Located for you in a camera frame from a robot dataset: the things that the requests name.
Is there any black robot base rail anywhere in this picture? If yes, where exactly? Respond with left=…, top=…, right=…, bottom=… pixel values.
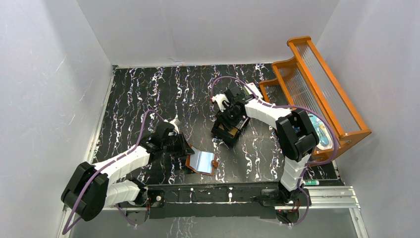
left=148, top=181, right=296, bottom=219

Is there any orange leather card holder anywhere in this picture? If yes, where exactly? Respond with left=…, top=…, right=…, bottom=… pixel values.
left=185, top=145, right=218, bottom=176

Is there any green marker pen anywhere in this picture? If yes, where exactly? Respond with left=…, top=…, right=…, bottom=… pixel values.
left=303, top=180, right=320, bottom=186

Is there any orange wooden shelf rack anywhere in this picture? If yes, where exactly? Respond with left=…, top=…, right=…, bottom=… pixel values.
left=259, top=36, right=371, bottom=162

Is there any black card tray box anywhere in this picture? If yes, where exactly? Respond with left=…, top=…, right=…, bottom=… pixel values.
left=211, top=111, right=250, bottom=146

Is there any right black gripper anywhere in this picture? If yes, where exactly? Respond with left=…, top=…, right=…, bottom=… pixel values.
left=215, top=102, right=244, bottom=132

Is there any blue blister pack item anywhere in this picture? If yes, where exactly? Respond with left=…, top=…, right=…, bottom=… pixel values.
left=309, top=114, right=332, bottom=149

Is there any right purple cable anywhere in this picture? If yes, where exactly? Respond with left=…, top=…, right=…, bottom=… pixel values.
left=210, top=76, right=340, bottom=167

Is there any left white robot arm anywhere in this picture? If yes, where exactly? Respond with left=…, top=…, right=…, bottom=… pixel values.
left=61, top=119, right=195, bottom=221

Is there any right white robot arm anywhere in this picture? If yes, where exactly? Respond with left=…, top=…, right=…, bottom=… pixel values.
left=211, top=87, right=319, bottom=205

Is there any white rectangular box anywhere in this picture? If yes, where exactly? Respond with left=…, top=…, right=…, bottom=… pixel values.
left=244, top=83, right=263, bottom=99

